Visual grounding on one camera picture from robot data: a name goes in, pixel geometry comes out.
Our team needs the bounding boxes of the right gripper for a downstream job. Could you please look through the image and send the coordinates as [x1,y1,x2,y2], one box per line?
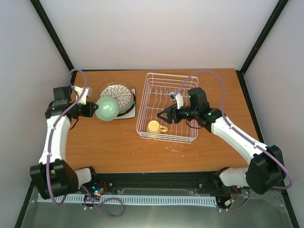
[157,103,198,124]

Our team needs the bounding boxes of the green celadon bowl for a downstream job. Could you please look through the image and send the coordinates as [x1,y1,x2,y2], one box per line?
[95,96,119,122]

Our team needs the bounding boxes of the white wire dish rack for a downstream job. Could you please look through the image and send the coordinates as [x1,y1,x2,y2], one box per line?
[136,73,199,143]

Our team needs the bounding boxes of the yellow mug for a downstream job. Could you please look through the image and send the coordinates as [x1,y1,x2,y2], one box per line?
[146,120,168,133]

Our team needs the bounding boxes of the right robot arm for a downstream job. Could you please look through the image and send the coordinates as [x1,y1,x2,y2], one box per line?
[157,87,287,195]

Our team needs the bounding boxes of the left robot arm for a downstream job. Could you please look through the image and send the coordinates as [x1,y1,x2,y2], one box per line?
[29,86,99,200]

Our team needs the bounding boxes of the floral patterned bowl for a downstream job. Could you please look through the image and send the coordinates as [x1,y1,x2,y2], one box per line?
[98,82,135,115]

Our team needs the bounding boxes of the white square plate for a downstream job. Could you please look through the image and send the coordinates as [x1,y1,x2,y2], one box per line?
[115,88,136,120]

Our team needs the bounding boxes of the metal sheet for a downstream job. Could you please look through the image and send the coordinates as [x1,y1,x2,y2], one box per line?
[15,190,298,228]

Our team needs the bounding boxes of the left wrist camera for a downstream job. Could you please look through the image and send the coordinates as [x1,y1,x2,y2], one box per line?
[72,86,92,105]

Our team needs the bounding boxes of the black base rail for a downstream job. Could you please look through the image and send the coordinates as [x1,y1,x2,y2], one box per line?
[30,172,285,198]

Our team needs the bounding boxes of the light blue cable duct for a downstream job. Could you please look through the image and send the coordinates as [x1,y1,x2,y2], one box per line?
[37,194,217,207]

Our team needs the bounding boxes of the black frame post left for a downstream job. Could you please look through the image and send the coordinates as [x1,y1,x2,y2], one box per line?
[29,0,76,75]

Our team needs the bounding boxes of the black frame post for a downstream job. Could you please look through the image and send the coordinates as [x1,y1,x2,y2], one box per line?
[29,0,76,75]
[239,0,290,75]

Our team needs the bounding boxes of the black frame post right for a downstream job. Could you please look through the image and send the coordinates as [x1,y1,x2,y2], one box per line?
[239,0,290,75]

